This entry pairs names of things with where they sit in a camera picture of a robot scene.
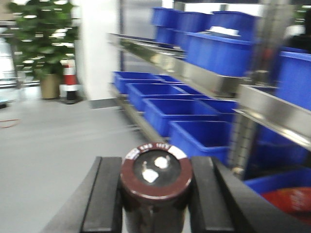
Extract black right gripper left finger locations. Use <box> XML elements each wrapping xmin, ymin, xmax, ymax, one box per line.
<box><xmin>42</xmin><ymin>157</ymin><xmax>122</xmax><ymax>233</ymax></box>

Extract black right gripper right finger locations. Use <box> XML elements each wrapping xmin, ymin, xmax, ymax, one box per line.
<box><xmin>190</xmin><ymin>156</ymin><xmax>311</xmax><ymax>233</ymax></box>

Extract dark brown cylindrical capacitor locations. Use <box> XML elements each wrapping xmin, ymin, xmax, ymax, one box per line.
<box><xmin>120</xmin><ymin>142</ymin><xmax>193</xmax><ymax>233</ymax></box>

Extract blue bin lower nearest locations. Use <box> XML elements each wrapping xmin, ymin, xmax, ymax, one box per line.
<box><xmin>169</xmin><ymin>121</ymin><xmax>232</xmax><ymax>165</ymax></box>

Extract blue bin with red item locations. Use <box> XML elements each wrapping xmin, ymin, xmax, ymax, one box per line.
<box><xmin>244</xmin><ymin>168</ymin><xmax>311</xmax><ymax>225</ymax></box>

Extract stainless steel shelf rack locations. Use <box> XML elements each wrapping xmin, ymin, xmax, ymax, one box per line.
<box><xmin>108</xmin><ymin>0</ymin><xmax>311</xmax><ymax>180</ymax></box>

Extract blue bin lower farthest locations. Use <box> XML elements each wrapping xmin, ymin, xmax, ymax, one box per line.
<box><xmin>113</xmin><ymin>71</ymin><xmax>166</xmax><ymax>94</ymax></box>

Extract blue bin upper right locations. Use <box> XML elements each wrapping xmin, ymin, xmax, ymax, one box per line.
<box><xmin>276</xmin><ymin>51</ymin><xmax>311</xmax><ymax>110</ymax></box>

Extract blue bin upper front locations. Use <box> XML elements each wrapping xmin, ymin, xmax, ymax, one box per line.
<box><xmin>186</xmin><ymin>33</ymin><xmax>254</xmax><ymax>77</ymax></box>

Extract blue bin upper rear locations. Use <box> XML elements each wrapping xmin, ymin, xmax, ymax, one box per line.
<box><xmin>151</xmin><ymin>7</ymin><xmax>258</xmax><ymax>50</ymax></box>

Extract red white striped bollard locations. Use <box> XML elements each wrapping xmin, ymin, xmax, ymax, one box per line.
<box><xmin>60</xmin><ymin>59</ymin><xmax>80</xmax><ymax>104</ymax></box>

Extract green potted plant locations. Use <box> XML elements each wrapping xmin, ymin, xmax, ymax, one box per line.
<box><xmin>5</xmin><ymin>0</ymin><xmax>78</xmax><ymax>100</ymax></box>

